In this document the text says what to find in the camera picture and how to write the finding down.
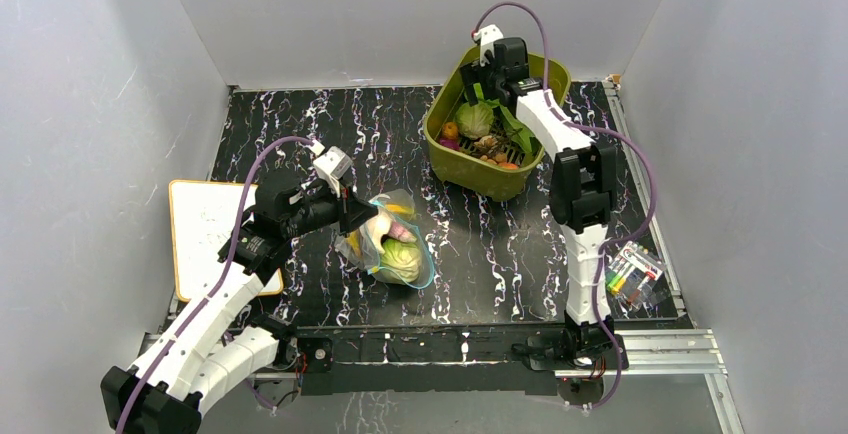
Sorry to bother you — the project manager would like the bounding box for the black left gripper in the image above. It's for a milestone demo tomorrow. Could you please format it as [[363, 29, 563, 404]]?
[[284, 176, 378, 239]]

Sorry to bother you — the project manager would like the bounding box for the yellow banana bunch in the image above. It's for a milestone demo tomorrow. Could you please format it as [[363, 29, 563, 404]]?
[[347, 207, 417, 258]]

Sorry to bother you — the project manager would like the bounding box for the clear zip bag blue zipper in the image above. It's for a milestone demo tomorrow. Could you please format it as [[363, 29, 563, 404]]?
[[334, 189, 435, 290]]

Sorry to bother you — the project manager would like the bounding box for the green cabbage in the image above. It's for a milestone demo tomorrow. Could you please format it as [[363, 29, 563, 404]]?
[[454, 103, 494, 140], [375, 238, 423, 284]]

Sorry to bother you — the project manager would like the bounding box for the purple eggplant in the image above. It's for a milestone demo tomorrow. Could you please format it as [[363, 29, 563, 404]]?
[[368, 213, 417, 255]]

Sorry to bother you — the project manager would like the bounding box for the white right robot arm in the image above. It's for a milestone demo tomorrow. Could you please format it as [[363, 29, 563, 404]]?
[[460, 26, 616, 370]]

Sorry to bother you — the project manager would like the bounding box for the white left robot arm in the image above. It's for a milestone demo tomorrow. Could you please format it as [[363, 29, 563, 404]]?
[[100, 180, 378, 433]]

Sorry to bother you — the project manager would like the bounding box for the green leafy vegetable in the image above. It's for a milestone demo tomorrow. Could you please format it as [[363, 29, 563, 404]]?
[[495, 106, 538, 158]]

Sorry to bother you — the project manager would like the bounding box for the olive green plastic bin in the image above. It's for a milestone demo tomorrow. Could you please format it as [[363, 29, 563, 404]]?
[[424, 45, 589, 202]]

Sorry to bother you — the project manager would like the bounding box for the small orange fruit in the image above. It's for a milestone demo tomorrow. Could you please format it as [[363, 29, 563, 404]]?
[[440, 121, 460, 141]]

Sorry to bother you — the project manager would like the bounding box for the red onion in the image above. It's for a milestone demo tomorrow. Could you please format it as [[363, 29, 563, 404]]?
[[438, 138, 461, 151]]

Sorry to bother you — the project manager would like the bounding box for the white board orange edge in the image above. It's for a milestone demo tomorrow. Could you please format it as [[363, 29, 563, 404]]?
[[169, 180, 243, 303]]

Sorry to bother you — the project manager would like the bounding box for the clear marker pack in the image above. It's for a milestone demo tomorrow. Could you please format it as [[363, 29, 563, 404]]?
[[606, 241, 667, 310]]

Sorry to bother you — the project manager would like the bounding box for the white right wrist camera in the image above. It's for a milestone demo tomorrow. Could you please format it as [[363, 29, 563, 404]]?
[[472, 24, 503, 66]]

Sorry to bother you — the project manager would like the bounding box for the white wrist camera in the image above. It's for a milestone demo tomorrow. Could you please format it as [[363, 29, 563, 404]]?
[[309, 140, 353, 198], [472, 24, 503, 66]]

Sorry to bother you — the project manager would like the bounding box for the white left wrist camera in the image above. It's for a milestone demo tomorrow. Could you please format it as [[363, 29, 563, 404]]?
[[309, 140, 353, 198]]

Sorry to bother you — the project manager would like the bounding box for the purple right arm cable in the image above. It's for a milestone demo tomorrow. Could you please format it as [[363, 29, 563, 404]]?
[[473, 1, 658, 411]]

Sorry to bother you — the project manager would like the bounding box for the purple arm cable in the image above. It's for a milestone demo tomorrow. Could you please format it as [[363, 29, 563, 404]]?
[[473, 1, 658, 411], [113, 136, 316, 434]]

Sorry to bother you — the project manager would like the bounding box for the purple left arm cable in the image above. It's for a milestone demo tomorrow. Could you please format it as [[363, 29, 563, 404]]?
[[113, 136, 316, 434]]

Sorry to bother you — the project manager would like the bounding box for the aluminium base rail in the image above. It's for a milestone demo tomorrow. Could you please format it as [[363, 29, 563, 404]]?
[[135, 328, 728, 379]]

